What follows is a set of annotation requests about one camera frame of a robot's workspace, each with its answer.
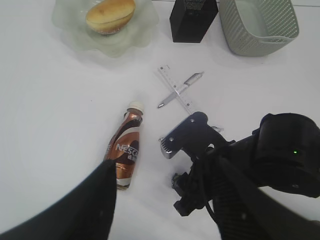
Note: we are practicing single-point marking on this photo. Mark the black mesh pen holder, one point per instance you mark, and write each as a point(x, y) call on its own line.
point(191, 19)

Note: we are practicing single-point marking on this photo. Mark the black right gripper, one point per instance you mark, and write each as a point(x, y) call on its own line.
point(206, 186)

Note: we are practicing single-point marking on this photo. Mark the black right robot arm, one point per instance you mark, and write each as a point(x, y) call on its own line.
point(283, 153)

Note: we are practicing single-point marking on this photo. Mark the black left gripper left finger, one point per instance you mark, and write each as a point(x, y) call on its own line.
point(85, 213)

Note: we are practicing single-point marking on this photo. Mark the green plastic basket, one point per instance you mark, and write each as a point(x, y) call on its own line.
point(256, 28)

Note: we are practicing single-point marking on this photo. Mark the brown Nescafe coffee bottle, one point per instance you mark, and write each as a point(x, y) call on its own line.
point(124, 146)

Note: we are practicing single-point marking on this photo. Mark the golden bread roll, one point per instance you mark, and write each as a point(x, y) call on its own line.
point(110, 16)

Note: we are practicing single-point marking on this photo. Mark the pale green glass plate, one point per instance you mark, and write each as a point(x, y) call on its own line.
point(69, 16)

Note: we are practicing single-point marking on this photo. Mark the clear plastic ruler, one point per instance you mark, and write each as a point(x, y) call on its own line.
point(165, 74)

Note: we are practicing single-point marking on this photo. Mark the grey pen across ruler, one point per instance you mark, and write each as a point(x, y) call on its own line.
point(180, 89)

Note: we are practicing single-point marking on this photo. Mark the paper ball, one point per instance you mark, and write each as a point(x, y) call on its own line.
point(178, 180)

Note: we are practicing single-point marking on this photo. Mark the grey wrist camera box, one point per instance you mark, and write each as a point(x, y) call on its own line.
point(193, 136)

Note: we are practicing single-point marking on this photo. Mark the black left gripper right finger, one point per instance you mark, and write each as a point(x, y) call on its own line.
point(250, 207)

